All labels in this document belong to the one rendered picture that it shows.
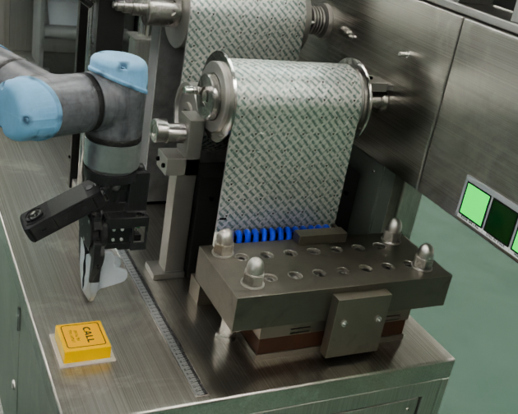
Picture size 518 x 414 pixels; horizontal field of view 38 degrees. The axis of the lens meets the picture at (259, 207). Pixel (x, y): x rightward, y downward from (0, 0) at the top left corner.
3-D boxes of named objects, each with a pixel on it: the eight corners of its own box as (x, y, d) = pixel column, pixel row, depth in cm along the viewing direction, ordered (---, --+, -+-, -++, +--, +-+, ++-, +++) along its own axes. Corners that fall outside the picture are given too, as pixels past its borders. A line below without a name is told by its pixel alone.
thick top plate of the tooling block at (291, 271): (194, 277, 124) (199, 245, 122) (391, 259, 142) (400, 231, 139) (231, 333, 111) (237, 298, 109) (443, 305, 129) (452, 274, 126)
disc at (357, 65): (367, 145, 128) (322, 137, 141) (369, 144, 128) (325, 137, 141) (372, 57, 125) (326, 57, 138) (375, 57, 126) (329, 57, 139)
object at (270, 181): (214, 235, 127) (229, 133, 120) (332, 227, 138) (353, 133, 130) (215, 236, 127) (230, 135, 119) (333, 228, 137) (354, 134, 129)
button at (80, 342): (53, 338, 115) (54, 324, 114) (99, 332, 118) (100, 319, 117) (63, 365, 109) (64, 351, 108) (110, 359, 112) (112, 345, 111)
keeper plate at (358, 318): (319, 351, 121) (332, 293, 117) (370, 343, 125) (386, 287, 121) (326, 361, 119) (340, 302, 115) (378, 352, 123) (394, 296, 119)
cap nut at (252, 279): (236, 278, 114) (241, 252, 112) (258, 276, 116) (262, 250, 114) (246, 291, 111) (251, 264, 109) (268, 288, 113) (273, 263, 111)
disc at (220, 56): (233, 146, 117) (197, 137, 130) (235, 146, 117) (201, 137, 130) (236, 49, 114) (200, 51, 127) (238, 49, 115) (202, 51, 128)
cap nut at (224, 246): (208, 248, 121) (211, 223, 119) (228, 246, 123) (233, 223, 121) (216, 259, 118) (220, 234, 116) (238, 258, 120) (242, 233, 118)
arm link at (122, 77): (71, 49, 95) (126, 46, 101) (67, 131, 99) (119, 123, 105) (109, 67, 90) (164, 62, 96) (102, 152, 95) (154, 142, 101)
